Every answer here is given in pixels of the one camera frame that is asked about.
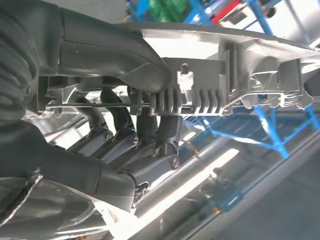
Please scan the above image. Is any green plastic crate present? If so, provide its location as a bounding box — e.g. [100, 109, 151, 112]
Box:
[149, 0, 191, 23]

